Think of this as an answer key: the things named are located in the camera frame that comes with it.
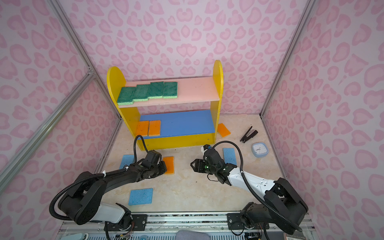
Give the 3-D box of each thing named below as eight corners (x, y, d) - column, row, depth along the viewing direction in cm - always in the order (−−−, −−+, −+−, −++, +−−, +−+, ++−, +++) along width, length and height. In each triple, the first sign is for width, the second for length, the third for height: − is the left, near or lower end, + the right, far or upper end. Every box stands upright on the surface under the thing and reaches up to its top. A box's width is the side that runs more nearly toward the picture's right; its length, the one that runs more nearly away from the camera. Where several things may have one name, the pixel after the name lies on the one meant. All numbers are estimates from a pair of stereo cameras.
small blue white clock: (253, 157, 99) (255, 154, 95) (250, 145, 104) (252, 142, 101) (268, 157, 98) (270, 154, 95) (264, 145, 104) (266, 142, 101)
